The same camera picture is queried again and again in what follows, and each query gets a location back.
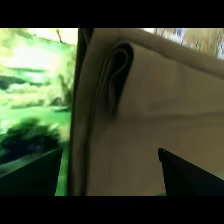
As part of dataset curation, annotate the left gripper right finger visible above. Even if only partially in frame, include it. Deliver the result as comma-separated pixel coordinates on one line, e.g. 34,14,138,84
157,147,224,197

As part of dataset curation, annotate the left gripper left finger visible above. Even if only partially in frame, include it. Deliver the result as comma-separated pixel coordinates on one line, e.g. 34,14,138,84
0,147,64,197

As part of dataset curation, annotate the brown garment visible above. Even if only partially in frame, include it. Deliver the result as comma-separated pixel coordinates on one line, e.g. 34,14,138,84
66,27,224,197

